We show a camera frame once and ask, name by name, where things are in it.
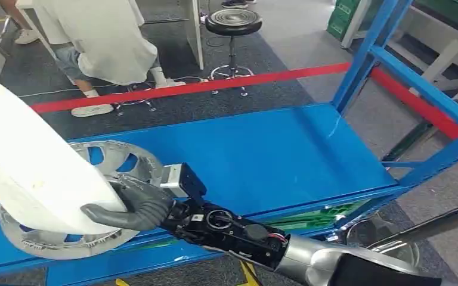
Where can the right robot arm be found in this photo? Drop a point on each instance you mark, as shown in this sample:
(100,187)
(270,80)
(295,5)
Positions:
(233,229)

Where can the green crate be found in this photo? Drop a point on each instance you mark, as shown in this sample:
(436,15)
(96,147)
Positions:
(316,217)
(341,19)

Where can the white table frame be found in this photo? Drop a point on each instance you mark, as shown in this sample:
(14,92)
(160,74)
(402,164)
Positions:
(442,59)

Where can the dark metal pole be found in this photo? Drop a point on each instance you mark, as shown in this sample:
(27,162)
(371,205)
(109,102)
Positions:
(430,225)

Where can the grey metal wheel disc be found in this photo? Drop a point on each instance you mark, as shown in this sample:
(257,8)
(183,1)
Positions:
(55,244)

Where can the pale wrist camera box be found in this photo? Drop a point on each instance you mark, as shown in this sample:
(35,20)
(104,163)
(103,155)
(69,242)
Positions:
(181,179)

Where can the blue metal shelf rack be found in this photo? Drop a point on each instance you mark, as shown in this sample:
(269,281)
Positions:
(272,158)

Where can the person's shoes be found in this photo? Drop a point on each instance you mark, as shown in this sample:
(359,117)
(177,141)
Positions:
(235,4)

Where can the chrome round base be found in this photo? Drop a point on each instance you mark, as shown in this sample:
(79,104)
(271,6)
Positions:
(395,248)

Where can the white desk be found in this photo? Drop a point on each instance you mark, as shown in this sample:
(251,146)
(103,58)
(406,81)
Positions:
(193,31)

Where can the white curved plastic cover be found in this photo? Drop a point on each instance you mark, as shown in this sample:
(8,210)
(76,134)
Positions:
(35,165)

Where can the red barrier tape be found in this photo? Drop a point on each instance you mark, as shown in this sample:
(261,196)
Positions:
(213,83)

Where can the person's leg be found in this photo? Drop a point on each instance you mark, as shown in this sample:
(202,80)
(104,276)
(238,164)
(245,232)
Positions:
(25,36)

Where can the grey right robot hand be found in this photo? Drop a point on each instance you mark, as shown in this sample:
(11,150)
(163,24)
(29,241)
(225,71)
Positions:
(146,209)

